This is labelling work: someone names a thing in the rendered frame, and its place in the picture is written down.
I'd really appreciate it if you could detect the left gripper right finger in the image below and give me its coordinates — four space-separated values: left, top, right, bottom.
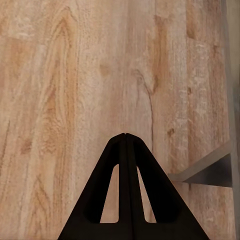
125 133 210 240

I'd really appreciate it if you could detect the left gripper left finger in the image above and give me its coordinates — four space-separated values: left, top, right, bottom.
57 133 133 240

